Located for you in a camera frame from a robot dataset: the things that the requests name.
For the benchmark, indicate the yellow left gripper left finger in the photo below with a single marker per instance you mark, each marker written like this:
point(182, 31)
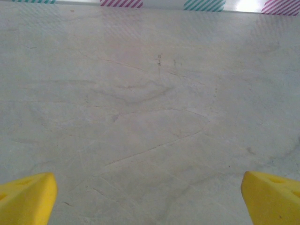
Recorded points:
point(25, 201)

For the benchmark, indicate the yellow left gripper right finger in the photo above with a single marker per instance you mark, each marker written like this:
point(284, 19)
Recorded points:
point(276, 201)

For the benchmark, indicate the plaid cloth backdrop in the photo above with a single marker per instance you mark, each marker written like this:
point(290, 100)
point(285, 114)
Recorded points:
point(122, 2)

